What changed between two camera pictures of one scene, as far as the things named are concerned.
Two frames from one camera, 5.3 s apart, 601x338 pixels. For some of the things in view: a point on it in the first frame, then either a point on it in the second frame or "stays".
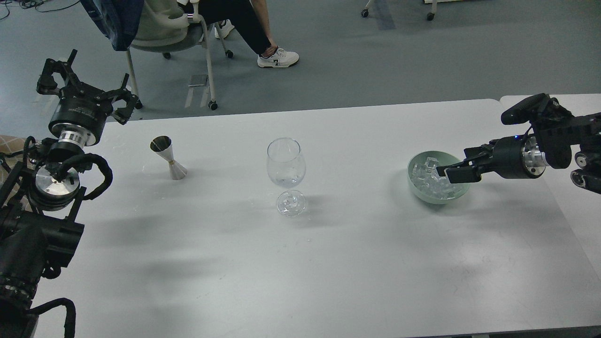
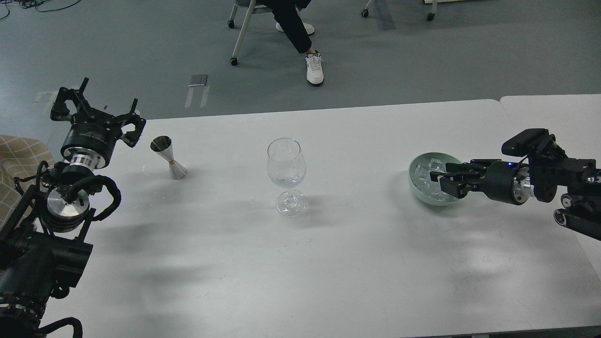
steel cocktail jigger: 163,145 stays
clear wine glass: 286,165 stays
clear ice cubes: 426,178 stays
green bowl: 425,183 stays
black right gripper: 517,157 → 504,181
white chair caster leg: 365,12 stays
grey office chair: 201,33 → 252,9
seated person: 250,19 → 288,15
